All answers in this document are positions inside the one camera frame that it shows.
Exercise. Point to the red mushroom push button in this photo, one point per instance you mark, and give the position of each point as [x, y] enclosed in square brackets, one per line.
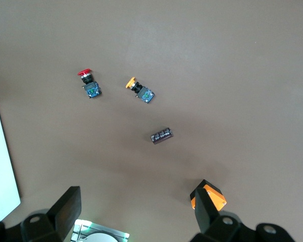
[91, 88]

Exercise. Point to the orange box with black base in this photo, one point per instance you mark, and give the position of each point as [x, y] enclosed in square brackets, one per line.
[215, 199]

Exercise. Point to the white drawer cabinet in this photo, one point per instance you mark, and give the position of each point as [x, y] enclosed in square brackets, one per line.
[1, 164]

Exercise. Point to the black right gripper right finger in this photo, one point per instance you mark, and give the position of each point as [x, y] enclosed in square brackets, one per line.
[204, 211]

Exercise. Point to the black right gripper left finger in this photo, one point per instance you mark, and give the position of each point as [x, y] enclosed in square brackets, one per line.
[65, 209]

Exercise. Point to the yellow mushroom push button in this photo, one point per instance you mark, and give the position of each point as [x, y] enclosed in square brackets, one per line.
[144, 93]

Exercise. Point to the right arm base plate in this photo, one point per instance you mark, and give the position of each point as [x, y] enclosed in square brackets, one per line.
[101, 234]

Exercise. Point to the black cylindrical capacitor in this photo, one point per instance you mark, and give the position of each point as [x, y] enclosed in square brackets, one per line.
[162, 136]

